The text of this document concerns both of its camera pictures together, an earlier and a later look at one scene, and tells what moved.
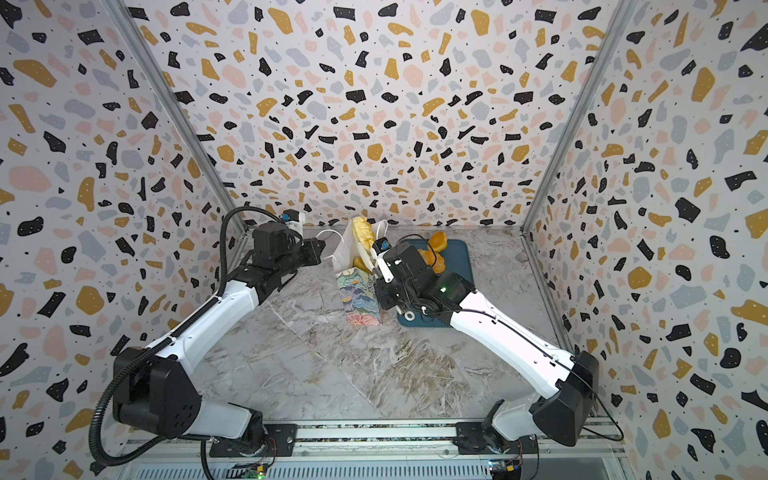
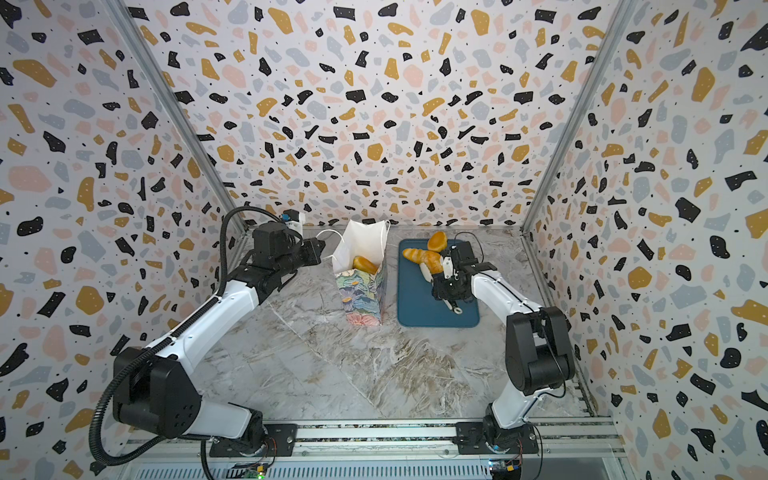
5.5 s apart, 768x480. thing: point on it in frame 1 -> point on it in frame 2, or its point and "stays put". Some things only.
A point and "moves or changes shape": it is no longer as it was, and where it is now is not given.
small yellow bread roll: (358, 262) stays put
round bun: (429, 259) stays put
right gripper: (387, 291) -> (453, 285)
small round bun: (438, 241) stays put
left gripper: (313, 251) stays put
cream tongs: (367, 256) moves or changes shape
